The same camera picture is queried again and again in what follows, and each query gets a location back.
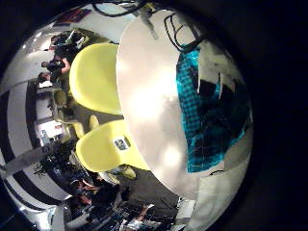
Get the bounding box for white board with red mark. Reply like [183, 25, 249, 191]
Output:
[38, 120, 65, 141]

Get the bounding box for seated person in dark clothes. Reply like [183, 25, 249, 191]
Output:
[69, 172, 133, 222]

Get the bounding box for small olive green chair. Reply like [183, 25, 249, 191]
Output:
[52, 89, 70, 109]

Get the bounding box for yellow plastic chair with label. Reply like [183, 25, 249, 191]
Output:
[75, 119, 152, 173]

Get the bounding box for teal black plaid cloth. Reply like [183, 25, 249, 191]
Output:
[175, 47, 253, 174]

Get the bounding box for black cable on hand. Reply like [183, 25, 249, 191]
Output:
[91, 0, 147, 17]

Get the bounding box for black looped cable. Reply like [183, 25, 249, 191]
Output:
[163, 12, 206, 53]

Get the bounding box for person in black shirt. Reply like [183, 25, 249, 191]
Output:
[40, 54, 71, 83]

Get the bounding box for white monitor screen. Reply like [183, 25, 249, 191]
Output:
[38, 80, 54, 90]

